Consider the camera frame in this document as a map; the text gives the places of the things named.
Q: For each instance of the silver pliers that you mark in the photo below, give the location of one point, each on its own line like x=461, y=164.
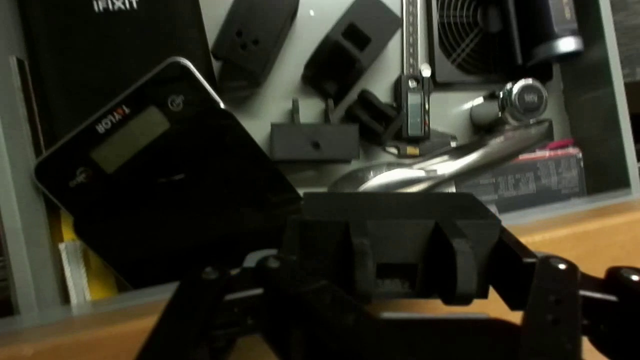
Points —
x=441, y=164

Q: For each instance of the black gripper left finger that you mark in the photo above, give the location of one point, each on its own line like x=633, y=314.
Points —
x=200, y=313

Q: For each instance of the black pronged plug adapter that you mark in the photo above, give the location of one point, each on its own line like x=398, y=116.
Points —
x=312, y=142

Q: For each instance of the pink edged dark box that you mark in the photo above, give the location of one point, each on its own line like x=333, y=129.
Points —
x=527, y=181

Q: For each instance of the black cooling fan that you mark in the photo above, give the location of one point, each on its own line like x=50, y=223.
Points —
x=480, y=41

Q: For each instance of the black iFixit tool case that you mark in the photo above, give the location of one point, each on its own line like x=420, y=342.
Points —
x=106, y=61

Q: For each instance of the small black block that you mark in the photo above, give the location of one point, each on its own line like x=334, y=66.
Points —
x=372, y=114

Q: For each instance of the dark blue heat gun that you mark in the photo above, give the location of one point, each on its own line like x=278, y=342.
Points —
x=560, y=31

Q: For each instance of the black digital kitchen scale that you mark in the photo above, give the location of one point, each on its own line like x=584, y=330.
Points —
x=167, y=192

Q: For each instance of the yellow booklet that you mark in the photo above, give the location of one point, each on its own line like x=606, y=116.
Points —
x=101, y=274

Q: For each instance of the grey metal tool drawer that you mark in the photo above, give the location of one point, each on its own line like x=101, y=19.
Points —
x=267, y=111

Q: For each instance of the black rounded socket adapter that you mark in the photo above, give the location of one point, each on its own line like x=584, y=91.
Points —
x=257, y=37

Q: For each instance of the digital caliper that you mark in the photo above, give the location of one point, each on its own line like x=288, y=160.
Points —
x=415, y=101

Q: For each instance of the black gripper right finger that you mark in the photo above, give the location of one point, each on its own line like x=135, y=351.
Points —
x=567, y=307

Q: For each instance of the small silver flashlight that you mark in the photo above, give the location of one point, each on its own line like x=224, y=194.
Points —
x=520, y=102

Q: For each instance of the black block with square recess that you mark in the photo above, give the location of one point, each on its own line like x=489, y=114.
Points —
x=351, y=57

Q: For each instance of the black two-bump printed bracket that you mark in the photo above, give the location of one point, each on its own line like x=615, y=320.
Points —
x=401, y=232

